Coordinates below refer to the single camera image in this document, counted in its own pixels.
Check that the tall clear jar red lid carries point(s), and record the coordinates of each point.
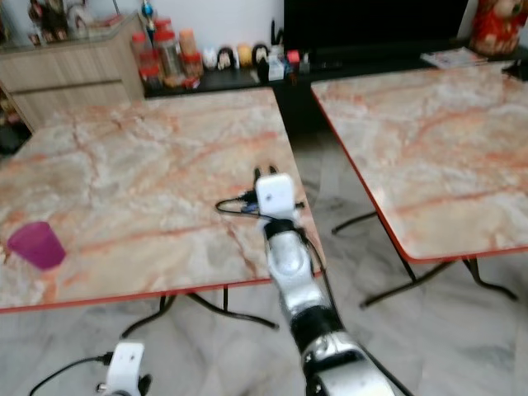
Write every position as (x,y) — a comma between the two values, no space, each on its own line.
(167,56)

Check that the slim clear jar red lid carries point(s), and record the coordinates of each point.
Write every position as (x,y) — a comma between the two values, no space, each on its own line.
(142,54)

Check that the dark decorative figurines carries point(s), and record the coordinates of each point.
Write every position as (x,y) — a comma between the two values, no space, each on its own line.
(49,21)

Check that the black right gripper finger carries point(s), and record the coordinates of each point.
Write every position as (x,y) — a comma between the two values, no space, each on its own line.
(259,175)
(271,170)

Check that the small bottle red cap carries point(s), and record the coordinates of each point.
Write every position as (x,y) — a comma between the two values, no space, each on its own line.
(293,61)

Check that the small white figurine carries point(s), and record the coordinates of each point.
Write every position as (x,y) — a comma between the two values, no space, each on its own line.
(209,58)

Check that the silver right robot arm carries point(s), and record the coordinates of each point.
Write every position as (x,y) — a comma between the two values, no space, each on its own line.
(301,289)

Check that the small white box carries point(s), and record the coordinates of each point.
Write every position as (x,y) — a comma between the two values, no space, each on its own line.
(276,69)

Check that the orange filled jar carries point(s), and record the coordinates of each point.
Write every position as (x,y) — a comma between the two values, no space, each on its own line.
(188,44)

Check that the red and gold ornament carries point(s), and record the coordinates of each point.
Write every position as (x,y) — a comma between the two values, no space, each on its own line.
(499,26)

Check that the printed magazine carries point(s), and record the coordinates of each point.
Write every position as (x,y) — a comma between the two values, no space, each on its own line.
(454,58)

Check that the clear glass container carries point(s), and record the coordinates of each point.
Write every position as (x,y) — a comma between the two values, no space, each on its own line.
(95,25)

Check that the light wooden cabinet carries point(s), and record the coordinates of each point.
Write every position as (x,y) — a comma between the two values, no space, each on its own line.
(78,82)

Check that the small yellow figurine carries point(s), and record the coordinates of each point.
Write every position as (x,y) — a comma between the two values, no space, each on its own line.
(243,55)

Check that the small dark figurine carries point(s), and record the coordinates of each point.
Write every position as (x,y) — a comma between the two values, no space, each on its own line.
(225,58)
(260,54)

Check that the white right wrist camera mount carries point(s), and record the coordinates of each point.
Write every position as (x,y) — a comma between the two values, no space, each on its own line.
(275,196)

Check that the black television screen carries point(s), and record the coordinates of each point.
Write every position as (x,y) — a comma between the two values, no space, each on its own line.
(375,23)

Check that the purple plastic cup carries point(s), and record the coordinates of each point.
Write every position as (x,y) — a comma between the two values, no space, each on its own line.
(37,245)

